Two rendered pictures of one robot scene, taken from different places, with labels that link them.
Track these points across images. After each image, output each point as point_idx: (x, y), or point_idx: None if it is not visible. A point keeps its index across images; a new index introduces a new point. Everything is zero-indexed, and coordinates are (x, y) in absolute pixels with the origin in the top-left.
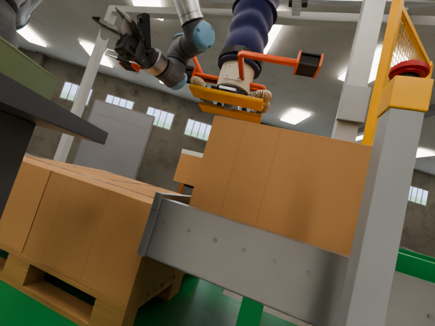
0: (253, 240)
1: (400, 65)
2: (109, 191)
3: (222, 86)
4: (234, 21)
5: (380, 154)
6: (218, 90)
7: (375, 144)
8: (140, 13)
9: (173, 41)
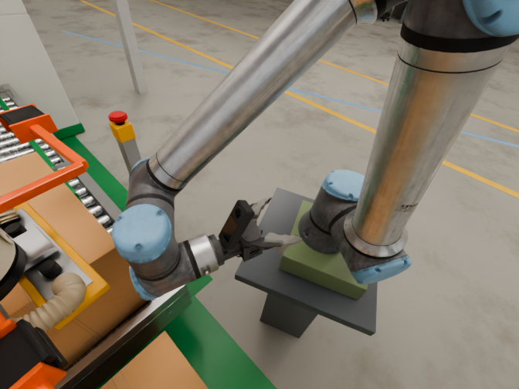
0: None
1: (127, 117)
2: (205, 385)
3: (52, 243)
4: None
5: (140, 156)
6: (70, 246)
7: (130, 153)
8: (250, 207)
9: (172, 231)
